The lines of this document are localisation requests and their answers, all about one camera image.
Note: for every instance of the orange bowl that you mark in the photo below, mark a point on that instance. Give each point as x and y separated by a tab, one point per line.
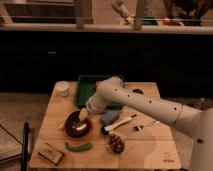
89	131

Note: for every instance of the green cucumber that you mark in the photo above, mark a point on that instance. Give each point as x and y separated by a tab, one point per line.
80	148

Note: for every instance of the bunch of dark grapes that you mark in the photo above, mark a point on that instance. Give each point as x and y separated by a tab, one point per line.
115	144

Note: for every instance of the metal cup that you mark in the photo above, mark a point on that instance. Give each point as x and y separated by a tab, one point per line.
138	91

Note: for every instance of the black chair frame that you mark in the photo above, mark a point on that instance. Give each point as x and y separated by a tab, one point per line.
25	154

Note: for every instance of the brown wooden box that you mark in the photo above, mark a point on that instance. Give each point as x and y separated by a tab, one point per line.
50	153

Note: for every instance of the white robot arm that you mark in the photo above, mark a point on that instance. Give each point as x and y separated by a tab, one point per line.
195	123

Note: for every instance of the green plastic tray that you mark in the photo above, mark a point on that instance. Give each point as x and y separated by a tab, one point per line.
86	87

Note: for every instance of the dark brown bowl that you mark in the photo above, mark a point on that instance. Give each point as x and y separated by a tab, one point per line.
74	126

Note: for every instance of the wooden spoon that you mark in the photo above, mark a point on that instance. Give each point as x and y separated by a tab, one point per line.
62	125

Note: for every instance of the blue sponge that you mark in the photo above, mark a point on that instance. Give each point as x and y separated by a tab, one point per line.
109	117

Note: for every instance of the small white cup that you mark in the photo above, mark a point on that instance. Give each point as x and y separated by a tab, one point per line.
62	88

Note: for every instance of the beige wooden gripper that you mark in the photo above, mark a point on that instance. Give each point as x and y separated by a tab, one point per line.
83	115

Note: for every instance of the metal fork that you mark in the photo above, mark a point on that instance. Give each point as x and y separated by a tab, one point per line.
140	127

